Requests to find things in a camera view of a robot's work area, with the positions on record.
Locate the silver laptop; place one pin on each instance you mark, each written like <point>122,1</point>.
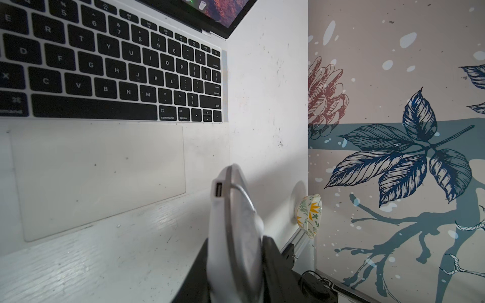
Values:
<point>108,106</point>

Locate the white wireless mouse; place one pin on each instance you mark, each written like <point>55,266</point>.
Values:
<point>234,262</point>

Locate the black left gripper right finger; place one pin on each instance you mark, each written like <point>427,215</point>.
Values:
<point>280,284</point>

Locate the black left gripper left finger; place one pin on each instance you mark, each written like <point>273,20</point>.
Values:
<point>195,287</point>

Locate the floral yellow small dish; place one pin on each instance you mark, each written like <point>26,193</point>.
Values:
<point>308,214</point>

